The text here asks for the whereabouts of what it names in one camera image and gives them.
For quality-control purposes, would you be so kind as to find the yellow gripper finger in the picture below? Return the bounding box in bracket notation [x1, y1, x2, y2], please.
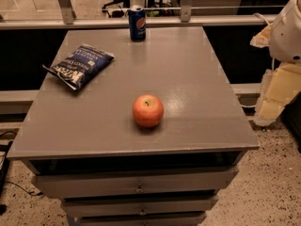
[253, 62, 301, 126]
[250, 25, 271, 48]

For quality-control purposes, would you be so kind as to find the red apple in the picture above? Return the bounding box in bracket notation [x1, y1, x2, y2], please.
[132, 94, 164, 128]

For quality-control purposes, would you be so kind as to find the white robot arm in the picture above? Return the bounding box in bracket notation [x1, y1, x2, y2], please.
[250, 0, 301, 126]

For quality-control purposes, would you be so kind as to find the blue chip bag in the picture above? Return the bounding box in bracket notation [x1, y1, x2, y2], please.
[43, 44, 115, 90]

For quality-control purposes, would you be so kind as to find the blue pepsi can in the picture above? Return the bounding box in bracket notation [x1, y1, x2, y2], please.
[128, 6, 146, 41]

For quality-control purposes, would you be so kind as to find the grey drawer cabinet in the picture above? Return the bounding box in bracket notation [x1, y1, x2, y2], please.
[8, 27, 259, 226]

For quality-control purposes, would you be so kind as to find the white cable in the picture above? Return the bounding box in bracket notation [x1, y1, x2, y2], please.
[253, 12, 271, 26]

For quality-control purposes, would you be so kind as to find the metal window rail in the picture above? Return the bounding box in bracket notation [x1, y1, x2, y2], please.
[0, 14, 276, 30]

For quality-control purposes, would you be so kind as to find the black floor cable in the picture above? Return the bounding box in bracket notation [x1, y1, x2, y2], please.
[0, 129, 44, 197]

